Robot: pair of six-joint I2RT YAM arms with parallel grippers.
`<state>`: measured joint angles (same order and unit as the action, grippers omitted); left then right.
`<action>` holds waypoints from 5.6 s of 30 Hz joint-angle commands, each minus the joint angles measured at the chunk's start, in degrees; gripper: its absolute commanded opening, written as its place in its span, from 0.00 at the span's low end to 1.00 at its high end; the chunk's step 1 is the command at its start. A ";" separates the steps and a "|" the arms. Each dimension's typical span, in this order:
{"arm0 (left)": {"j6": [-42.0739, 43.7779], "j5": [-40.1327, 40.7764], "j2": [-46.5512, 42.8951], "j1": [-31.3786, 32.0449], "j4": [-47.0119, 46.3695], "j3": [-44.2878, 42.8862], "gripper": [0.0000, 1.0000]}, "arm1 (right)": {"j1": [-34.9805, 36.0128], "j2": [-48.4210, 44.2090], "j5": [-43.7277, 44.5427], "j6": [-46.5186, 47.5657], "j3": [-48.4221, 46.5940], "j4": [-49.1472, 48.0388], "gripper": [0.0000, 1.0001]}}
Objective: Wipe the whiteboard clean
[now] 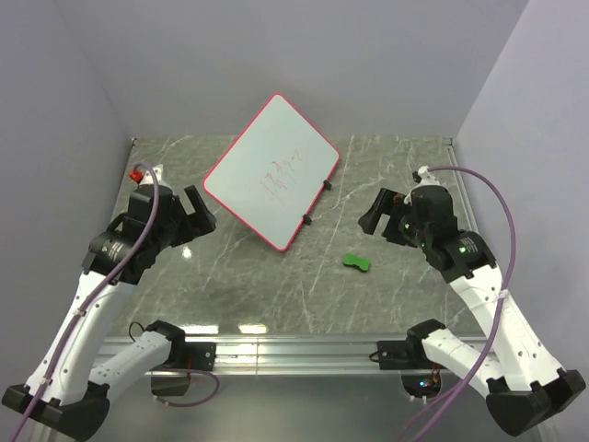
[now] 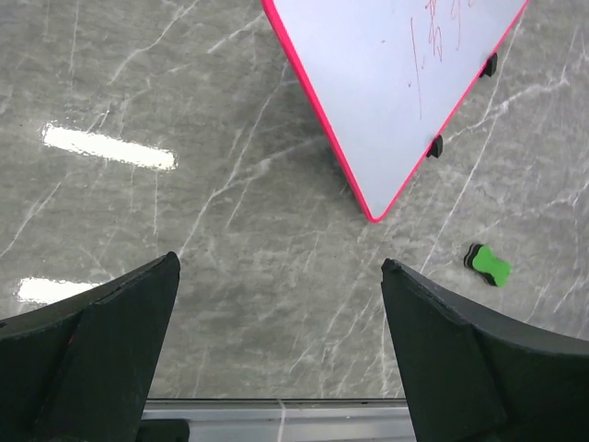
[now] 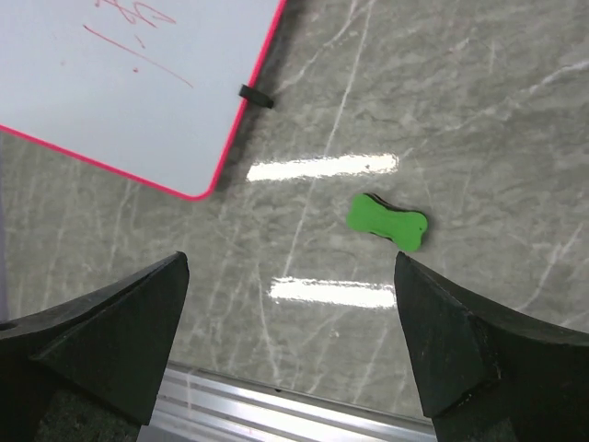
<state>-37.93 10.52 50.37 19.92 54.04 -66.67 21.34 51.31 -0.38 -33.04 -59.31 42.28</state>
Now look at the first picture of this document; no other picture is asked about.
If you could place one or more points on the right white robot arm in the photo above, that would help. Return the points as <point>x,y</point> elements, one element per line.
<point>522,383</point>

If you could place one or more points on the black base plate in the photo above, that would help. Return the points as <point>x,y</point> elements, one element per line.
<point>201,355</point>
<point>392,355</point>

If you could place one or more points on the pink framed whiteboard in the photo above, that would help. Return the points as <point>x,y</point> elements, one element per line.
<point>273,172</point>

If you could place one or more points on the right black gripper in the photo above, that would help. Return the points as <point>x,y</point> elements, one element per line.
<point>386,202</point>

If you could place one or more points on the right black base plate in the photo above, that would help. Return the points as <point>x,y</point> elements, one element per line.
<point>392,355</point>

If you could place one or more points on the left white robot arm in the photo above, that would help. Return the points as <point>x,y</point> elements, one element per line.
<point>66,392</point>

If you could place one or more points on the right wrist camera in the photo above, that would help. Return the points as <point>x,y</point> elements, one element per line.
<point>422,177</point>

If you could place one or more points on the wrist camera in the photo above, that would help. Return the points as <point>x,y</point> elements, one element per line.
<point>146,178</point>
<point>422,177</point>

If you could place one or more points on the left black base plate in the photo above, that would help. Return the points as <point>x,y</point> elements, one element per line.
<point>201,355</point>

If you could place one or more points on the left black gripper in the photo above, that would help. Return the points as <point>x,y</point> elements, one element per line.
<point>202,222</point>

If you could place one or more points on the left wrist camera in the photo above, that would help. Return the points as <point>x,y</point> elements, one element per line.
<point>146,178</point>

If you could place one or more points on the green whiteboard eraser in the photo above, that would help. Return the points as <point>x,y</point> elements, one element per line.
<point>354,261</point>

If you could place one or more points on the aluminium front rail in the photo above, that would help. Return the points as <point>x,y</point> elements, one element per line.
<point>283,355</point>

